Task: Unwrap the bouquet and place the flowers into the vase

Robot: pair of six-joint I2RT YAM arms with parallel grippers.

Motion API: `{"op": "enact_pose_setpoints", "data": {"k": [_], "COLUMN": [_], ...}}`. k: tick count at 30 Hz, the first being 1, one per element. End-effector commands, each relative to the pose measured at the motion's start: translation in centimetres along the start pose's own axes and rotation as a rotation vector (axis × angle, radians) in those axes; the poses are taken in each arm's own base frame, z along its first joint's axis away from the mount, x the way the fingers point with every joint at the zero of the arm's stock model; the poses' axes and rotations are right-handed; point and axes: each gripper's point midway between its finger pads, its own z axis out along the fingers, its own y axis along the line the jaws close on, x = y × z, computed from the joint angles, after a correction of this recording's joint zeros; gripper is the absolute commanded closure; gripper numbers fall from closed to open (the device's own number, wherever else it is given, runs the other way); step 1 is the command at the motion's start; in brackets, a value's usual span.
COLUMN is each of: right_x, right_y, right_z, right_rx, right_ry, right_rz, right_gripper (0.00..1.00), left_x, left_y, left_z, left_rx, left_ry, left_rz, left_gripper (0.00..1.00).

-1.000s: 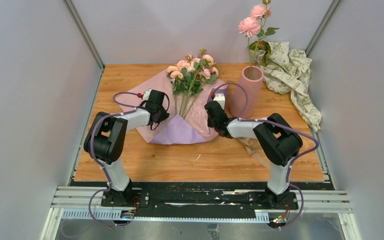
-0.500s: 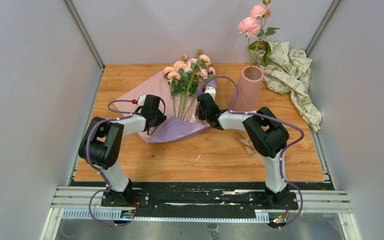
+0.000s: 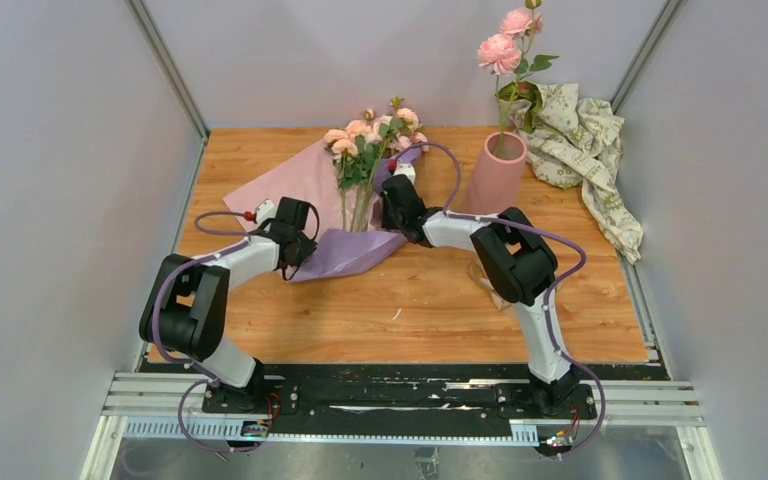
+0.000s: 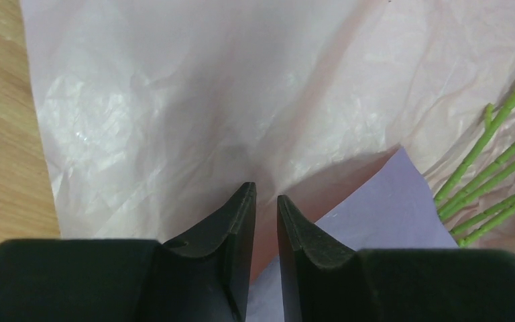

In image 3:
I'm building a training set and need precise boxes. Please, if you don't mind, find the purple wrapping paper sheet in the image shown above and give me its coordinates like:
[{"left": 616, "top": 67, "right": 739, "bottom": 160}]
[{"left": 289, "top": 147, "right": 423, "bottom": 283}]

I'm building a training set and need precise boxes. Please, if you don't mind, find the purple flower bouquet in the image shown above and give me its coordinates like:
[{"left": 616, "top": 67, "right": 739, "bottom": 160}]
[{"left": 323, "top": 96, "right": 428, "bottom": 232}]

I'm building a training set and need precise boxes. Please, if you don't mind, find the pink cylindrical vase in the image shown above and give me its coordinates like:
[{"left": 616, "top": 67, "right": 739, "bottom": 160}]
[{"left": 459, "top": 131, "right": 527, "bottom": 214}]

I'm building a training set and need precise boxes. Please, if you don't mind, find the beige ribbon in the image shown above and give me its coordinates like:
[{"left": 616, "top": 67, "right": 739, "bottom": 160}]
[{"left": 467, "top": 259, "right": 511, "bottom": 312}]

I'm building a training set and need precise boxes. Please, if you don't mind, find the pink wrapping paper sheet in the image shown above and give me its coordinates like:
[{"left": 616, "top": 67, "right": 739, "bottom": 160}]
[{"left": 223, "top": 140, "right": 378, "bottom": 240}]

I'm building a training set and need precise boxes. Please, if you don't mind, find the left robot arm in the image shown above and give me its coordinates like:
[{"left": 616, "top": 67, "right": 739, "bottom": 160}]
[{"left": 138, "top": 197, "right": 321, "bottom": 413}]

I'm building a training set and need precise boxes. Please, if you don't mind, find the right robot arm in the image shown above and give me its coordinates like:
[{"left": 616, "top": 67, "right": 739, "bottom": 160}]
[{"left": 381, "top": 174, "right": 597, "bottom": 419}]

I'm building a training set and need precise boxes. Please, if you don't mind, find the pink rose stem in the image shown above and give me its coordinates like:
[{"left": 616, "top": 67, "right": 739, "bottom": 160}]
[{"left": 476, "top": 0, "right": 558, "bottom": 156}]

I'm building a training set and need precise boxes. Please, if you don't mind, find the crumpled green patterned cloth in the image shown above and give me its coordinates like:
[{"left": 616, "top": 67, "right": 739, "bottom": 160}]
[{"left": 509, "top": 82, "right": 644, "bottom": 264}]

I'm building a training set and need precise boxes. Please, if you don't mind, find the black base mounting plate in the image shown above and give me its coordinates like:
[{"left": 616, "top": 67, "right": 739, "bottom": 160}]
[{"left": 185, "top": 361, "right": 670, "bottom": 440}]

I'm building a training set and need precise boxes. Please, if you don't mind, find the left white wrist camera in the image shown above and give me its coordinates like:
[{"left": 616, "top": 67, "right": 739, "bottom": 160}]
[{"left": 252, "top": 199, "right": 277, "bottom": 227}]

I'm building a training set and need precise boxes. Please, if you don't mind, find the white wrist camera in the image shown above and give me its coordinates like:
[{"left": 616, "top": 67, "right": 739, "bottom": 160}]
[
  {"left": 252, "top": 199, "right": 277, "bottom": 227},
  {"left": 393, "top": 162, "right": 416, "bottom": 185}
]

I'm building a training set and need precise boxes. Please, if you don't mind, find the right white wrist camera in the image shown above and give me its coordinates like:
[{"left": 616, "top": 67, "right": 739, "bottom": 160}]
[{"left": 393, "top": 162, "right": 416, "bottom": 185}]

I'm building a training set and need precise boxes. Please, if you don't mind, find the aluminium rail frame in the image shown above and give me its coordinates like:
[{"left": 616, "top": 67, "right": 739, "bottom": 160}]
[{"left": 81, "top": 362, "right": 722, "bottom": 479}]

